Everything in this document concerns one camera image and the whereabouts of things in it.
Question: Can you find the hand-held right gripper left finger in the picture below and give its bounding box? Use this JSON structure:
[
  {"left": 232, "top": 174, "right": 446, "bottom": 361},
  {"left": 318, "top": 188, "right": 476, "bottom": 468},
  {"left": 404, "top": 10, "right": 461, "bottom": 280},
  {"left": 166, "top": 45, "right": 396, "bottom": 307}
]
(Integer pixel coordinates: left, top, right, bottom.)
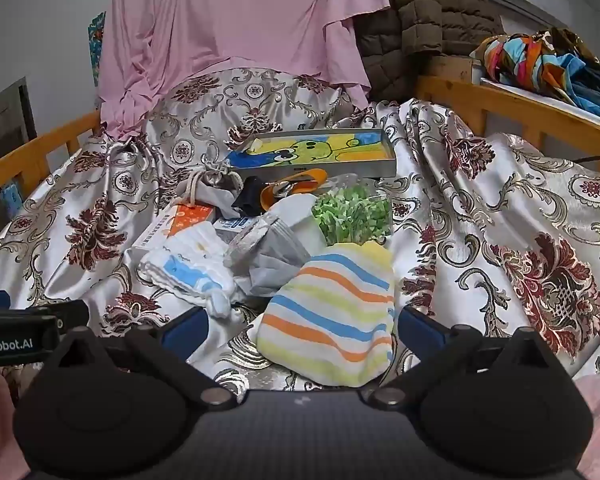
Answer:
[{"left": 55, "top": 305, "right": 243, "bottom": 406}]

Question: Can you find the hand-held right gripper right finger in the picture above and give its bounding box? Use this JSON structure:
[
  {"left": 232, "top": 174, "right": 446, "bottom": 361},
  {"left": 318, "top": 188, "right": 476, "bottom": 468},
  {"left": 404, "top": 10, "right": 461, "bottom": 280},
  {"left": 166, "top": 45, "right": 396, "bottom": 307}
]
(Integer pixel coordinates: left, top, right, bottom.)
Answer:
[{"left": 367, "top": 306, "right": 551, "bottom": 406}]

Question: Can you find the white blue-striped cloth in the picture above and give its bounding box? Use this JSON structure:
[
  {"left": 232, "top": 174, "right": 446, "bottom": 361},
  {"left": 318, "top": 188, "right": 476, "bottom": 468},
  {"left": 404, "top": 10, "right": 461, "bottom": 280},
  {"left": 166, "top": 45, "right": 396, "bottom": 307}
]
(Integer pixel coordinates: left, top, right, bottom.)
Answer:
[{"left": 137, "top": 222, "right": 238, "bottom": 318}]

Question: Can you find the orange blue yellow striped towel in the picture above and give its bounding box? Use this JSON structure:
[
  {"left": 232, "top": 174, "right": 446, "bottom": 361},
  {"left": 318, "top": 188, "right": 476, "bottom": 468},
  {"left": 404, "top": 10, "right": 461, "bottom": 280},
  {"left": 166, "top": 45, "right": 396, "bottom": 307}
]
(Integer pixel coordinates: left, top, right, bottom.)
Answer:
[{"left": 256, "top": 242, "right": 397, "bottom": 386}]

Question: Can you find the grey cloth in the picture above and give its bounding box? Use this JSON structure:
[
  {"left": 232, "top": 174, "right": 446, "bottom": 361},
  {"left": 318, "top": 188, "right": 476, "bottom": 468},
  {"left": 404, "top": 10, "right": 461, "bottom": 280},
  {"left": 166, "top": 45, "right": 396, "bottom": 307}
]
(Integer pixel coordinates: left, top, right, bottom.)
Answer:
[{"left": 225, "top": 212, "right": 326, "bottom": 298}]

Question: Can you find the beige drawstring pouch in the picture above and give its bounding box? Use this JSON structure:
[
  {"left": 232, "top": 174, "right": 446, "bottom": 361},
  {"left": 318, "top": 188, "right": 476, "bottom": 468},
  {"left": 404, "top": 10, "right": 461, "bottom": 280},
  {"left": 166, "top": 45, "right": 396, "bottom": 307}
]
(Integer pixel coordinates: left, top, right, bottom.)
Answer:
[{"left": 177, "top": 157, "right": 243, "bottom": 211}]

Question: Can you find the plain white cloth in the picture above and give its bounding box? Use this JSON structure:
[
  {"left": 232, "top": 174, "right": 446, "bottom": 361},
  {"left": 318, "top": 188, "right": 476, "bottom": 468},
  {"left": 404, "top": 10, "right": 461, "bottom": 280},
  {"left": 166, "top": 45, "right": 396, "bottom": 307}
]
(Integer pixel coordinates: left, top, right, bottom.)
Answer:
[{"left": 270, "top": 195, "right": 321, "bottom": 231}]

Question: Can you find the grey metal tray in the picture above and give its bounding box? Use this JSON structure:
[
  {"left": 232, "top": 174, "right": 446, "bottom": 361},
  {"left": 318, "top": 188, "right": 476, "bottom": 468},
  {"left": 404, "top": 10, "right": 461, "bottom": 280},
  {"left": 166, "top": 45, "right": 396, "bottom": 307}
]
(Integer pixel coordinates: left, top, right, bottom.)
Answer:
[{"left": 225, "top": 129, "right": 398, "bottom": 181}]

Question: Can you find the orange and white box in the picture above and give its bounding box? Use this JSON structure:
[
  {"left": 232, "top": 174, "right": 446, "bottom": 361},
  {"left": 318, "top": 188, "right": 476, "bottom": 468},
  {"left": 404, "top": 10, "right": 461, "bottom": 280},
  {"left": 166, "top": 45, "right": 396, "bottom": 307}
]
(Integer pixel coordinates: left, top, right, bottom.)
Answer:
[{"left": 130, "top": 202, "right": 216, "bottom": 256}]

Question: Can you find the blue and white box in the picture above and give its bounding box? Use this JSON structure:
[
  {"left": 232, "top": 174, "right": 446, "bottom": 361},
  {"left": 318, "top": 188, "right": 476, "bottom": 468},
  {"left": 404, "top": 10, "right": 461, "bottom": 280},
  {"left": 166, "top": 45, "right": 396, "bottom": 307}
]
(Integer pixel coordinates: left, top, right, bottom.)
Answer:
[{"left": 214, "top": 216, "right": 256, "bottom": 241}]

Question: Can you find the black item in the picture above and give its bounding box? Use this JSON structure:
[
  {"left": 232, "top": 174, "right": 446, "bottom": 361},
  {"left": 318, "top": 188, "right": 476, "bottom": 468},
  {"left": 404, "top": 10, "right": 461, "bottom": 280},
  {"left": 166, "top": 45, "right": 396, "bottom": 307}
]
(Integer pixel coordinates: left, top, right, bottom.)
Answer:
[{"left": 231, "top": 176, "right": 268, "bottom": 216}]

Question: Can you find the floral satin blanket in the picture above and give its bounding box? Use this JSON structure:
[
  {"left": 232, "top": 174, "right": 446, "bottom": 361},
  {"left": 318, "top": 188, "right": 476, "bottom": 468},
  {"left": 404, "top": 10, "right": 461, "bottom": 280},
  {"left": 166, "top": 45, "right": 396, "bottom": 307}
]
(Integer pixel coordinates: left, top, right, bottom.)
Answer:
[{"left": 0, "top": 67, "right": 600, "bottom": 396}]

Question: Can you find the clear plastic bag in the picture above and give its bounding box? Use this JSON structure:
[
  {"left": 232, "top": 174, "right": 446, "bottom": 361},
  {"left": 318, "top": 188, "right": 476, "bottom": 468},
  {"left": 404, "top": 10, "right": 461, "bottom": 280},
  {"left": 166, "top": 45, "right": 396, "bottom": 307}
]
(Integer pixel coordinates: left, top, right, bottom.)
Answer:
[{"left": 325, "top": 172, "right": 361, "bottom": 196}]

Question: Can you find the cartoon print towel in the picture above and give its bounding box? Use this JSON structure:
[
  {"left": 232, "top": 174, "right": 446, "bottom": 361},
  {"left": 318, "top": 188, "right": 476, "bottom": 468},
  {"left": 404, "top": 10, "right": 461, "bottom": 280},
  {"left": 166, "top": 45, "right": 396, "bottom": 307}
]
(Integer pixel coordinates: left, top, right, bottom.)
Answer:
[{"left": 228, "top": 132, "right": 388, "bottom": 168}]

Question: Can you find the white board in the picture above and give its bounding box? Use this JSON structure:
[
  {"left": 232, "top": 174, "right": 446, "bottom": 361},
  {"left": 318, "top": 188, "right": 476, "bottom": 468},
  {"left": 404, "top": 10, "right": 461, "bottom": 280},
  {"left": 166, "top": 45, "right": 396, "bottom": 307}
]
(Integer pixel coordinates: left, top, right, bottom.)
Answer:
[{"left": 472, "top": 57, "right": 600, "bottom": 133}]

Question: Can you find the colourful patterned scarf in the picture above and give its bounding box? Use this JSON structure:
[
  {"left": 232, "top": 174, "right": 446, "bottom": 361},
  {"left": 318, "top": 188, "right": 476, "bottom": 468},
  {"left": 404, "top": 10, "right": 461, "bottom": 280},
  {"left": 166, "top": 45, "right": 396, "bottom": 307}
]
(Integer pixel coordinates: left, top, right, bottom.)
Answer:
[{"left": 472, "top": 30, "right": 600, "bottom": 103}]

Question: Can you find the blue denim clothing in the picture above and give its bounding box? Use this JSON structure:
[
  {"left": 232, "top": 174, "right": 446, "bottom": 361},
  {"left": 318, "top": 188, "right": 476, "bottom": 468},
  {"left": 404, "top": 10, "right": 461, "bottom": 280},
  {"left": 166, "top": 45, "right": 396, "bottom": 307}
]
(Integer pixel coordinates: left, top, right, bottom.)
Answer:
[{"left": 560, "top": 60, "right": 600, "bottom": 123}]

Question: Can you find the pink shirt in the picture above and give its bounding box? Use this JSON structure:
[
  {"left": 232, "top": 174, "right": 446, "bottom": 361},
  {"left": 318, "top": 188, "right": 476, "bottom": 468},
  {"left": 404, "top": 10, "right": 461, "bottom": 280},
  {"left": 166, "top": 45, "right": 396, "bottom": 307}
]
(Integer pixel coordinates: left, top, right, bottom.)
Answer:
[{"left": 96, "top": 0, "right": 392, "bottom": 141}]

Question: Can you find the brown quilted jacket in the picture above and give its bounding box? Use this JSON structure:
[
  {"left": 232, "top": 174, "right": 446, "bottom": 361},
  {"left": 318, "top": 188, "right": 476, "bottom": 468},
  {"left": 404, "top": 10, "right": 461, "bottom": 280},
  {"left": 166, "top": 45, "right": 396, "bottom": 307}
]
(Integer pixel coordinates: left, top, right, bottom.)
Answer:
[{"left": 355, "top": 0, "right": 506, "bottom": 106}]

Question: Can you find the dark picture frame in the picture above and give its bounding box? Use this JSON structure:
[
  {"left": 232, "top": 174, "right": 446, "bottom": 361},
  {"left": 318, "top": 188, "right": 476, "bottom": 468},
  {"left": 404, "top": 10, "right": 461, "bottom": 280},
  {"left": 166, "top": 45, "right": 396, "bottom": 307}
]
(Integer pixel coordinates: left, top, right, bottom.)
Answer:
[{"left": 0, "top": 77, "right": 38, "bottom": 161}]

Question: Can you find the orange strap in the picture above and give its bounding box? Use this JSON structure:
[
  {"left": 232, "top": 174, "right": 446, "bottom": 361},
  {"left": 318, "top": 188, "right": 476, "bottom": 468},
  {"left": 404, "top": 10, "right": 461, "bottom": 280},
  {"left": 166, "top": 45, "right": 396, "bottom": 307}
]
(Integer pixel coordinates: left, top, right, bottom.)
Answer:
[{"left": 260, "top": 167, "right": 328, "bottom": 211}]

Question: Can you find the wooden bed frame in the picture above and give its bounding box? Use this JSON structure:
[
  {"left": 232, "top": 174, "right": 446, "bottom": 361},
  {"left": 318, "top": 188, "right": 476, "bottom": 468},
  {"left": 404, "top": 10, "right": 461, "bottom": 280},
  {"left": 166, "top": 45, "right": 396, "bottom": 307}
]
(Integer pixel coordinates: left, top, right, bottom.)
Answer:
[{"left": 415, "top": 55, "right": 600, "bottom": 181}]

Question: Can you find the colourful wall poster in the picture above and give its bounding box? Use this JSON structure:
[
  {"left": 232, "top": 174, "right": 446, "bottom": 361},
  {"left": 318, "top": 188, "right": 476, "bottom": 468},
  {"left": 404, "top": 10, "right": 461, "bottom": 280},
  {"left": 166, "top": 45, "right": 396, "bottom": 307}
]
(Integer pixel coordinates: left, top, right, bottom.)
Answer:
[{"left": 87, "top": 10, "right": 107, "bottom": 88}]

